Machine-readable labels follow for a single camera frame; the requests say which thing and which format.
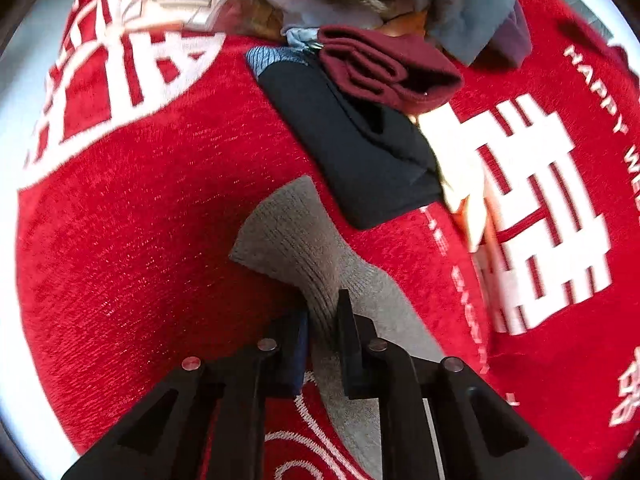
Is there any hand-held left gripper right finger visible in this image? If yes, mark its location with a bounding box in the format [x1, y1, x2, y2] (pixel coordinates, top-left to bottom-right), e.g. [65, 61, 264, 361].
[336, 289, 584, 480]

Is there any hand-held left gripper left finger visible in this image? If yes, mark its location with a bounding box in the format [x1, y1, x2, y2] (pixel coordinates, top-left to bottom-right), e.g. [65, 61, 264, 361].
[60, 309, 311, 480]

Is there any light blue cloth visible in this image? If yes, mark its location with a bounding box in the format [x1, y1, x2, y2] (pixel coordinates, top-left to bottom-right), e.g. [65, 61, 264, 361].
[284, 27, 322, 50]

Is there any red blanket with white print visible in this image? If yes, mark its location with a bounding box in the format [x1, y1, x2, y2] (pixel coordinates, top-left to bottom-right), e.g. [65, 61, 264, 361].
[15, 0, 640, 480]

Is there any grey ribbed sock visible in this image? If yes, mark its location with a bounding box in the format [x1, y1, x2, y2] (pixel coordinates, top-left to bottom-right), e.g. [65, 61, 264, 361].
[229, 175, 447, 480]

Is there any black folded cloth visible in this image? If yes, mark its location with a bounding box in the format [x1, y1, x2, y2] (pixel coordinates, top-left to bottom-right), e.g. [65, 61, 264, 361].
[257, 54, 446, 231]

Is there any maroon folded cloth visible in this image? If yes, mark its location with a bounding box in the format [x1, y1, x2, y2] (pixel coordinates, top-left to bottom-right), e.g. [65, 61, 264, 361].
[317, 25, 465, 115]

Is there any orange cloth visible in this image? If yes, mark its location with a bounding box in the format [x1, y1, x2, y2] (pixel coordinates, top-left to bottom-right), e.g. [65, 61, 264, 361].
[384, 7, 432, 37]

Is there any dark purple garment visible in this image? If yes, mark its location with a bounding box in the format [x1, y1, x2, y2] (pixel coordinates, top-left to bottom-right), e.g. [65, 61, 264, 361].
[492, 0, 534, 69]

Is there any blue-grey patterned sock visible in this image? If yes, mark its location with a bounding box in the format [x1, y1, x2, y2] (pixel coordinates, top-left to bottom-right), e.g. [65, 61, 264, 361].
[245, 45, 321, 79]

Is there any slate blue garment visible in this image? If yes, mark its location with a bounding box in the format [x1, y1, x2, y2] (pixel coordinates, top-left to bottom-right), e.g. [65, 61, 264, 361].
[409, 0, 519, 67]

